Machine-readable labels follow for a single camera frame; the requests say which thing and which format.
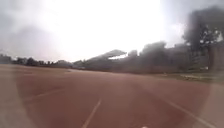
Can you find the white lane lines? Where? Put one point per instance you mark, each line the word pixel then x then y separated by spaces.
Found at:
pixel 92 113

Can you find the red running track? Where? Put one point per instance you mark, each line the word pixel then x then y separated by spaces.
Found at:
pixel 126 103

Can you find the grass strip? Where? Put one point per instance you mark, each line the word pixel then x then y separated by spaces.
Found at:
pixel 196 76

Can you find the dark tall tree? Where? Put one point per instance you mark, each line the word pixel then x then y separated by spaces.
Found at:
pixel 203 33

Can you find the roofed grandstand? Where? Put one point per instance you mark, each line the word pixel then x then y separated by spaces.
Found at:
pixel 106 60

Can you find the row of distant trees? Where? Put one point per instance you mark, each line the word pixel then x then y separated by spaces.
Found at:
pixel 30 62

